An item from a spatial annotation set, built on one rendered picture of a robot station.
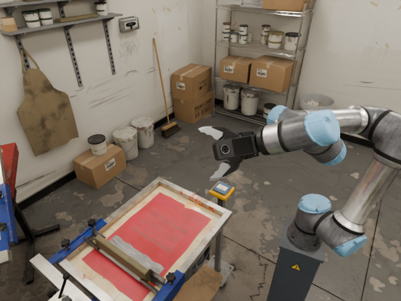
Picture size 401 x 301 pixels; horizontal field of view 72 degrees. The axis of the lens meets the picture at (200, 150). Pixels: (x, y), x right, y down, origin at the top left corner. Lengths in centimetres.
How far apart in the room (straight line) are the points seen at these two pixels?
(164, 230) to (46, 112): 203
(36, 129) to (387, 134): 294
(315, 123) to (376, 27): 361
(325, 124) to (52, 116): 294
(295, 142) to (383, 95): 377
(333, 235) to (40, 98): 281
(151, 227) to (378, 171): 117
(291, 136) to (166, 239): 113
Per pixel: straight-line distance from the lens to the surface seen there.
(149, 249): 158
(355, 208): 111
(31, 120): 318
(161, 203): 180
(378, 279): 299
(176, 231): 164
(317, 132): 61
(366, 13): 418
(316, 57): 436
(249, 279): 261
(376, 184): 108
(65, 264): 161
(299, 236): 129
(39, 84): 315
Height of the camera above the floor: 222
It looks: 34 degrees down
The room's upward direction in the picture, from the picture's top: straight up
